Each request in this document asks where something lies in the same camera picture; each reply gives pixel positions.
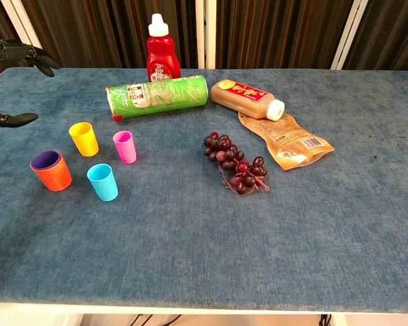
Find brown drink bottle red label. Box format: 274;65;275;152
210;79;286;122

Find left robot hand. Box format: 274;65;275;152
0;36;61;128

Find pink plastic cup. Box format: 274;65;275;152
112;130;137;165

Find blue plastic cup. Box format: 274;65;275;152
86;163;119;202

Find brown spout pouch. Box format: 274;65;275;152
237;111;335;171

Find purple plastic cup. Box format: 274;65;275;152
32;150;62;170

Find blue table cloth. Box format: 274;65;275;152
0;67;408;312

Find yellow plastic cup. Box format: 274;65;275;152
68;122;100;158

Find green chips can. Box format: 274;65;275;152
105;74;209;122

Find purple grape bunch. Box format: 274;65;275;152
203;131;271;196

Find red ketchup bottle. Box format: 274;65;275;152
146;13;183;82

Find white frame post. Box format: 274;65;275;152
330;0;370;71
194;0;217;70
0;0;52;69

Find orange plastic cup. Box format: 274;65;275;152
29;150;73;192

